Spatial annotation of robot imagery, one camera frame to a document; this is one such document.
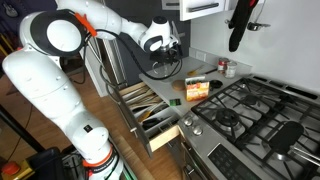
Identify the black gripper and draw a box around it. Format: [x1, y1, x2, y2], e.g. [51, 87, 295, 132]
[150, 44, 183, 64]

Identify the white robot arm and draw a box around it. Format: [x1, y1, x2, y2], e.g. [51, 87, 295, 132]
[2, 0, 178, 180]

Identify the white upper cupboard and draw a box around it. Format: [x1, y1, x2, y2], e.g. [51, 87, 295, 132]
[161, 0, 238, 21]

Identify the open wooden cutlery drawer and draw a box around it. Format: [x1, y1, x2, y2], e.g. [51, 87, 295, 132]
[113, 82, 180, 157]

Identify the clear glass measuring jug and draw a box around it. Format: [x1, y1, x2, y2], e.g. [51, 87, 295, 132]
[152, 62, 173, 83]

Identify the yellow smiley spatula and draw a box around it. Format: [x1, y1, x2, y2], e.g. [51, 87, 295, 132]
[187, 66, 203, 76]

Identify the round cork trivet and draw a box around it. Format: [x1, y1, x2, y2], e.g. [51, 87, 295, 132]
[172, 80, 185, 91]

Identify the orange juice carton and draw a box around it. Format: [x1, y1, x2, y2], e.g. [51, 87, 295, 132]
[185, 76, 210, 101]

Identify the green tea bag packet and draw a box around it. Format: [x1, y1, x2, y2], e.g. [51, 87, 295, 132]
[169, 99, 182, 106]

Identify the red labelled tin can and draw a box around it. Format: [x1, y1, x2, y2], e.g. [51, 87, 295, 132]
[217, 58, 229, 74]

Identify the small black round lid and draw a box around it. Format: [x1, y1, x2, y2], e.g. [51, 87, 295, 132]
[209, 80, 223, 88]

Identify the glass jar with label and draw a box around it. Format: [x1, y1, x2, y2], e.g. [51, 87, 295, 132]
[225, 61, 237, 78]

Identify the black oven mitt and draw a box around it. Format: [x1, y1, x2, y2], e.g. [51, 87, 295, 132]
[228, 0, 259, 52]

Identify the stainless gas stove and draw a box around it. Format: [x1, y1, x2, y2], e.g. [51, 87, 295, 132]
[178, 75, 320, 180]

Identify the red emergency stop button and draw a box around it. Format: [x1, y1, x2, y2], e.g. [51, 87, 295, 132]
[1, 161, 20, 175]

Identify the white wall outlet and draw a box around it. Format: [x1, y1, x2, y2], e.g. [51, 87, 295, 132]
[196, 51, 206, 61]

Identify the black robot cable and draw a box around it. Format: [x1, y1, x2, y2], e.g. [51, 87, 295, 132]
[83, 28, 184, 101]

